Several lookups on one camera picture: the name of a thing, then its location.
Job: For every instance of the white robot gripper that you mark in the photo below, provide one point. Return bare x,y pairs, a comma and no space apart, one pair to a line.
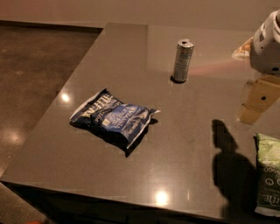
267,48

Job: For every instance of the white snack bag far right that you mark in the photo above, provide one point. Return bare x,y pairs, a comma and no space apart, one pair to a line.
243,51

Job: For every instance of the green jalapeno chip bag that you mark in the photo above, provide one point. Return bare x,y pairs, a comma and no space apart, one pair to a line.
268,173

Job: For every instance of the blue Kettle chip bag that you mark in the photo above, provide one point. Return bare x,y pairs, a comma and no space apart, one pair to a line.
104,113

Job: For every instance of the silver drink can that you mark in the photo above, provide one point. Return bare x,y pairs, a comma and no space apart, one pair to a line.
183,57

